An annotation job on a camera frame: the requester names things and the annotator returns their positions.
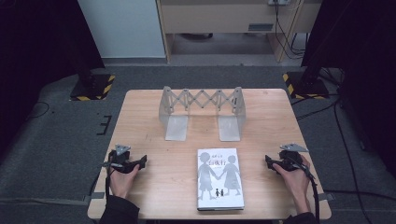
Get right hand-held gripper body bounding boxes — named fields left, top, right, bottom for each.
left=277, top=142, right=310, bottom=173

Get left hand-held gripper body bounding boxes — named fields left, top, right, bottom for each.
left=102, top=143, right=133, bottom=174

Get white book with grey silhouettes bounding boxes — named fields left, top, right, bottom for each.
left=196, top=147, right=246, bottom=212

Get extendable metal bookend rack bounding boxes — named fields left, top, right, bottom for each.
left=158, top=85, right=248, bottom=143

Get person's left hand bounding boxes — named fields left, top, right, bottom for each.
left=108, top=163, right=141, bottom=200

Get person's right hand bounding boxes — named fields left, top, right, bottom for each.
left=272, top=154, right=313, bottom=216

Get grey tape strip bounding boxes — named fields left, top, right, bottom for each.
left=317, top=191, right=336, bottom=203
left=83, top=191, right=106, bottom=203

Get black stand base yellow stripes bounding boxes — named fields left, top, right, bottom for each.
left=69, top=66, right=117, bottom=102
left=281, top=69, right=331, bottom=101

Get black curtain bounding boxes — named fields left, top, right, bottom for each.
left=0, top=0, right=106, bottom=164
left=300, top=0, right=396, bottom=180

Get white panel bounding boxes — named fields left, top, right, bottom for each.
left=77, top=0, right=167, bottom=60

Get light wooden desk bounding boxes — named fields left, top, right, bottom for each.
left=155, top=0, right=323, bottom=64

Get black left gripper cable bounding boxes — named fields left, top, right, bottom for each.
left=104, top=166, right=112, bottom=200

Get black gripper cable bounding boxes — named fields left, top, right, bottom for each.
left=104, top=166, right=112, bottom=200
left=288, top=156, right=321, bottom=224

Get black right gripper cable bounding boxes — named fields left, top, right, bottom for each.
left=288, top=156, right=321, bottom=224

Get long black floor cable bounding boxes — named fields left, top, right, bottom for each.
left=332, top=101, right=373, bottom=224

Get black floor cable loop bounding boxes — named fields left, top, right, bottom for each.
left=25, top=100, right=51, bottom=121

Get black hanging desk cables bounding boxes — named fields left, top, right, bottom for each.
left=273, top=0, right=308, bottom=61

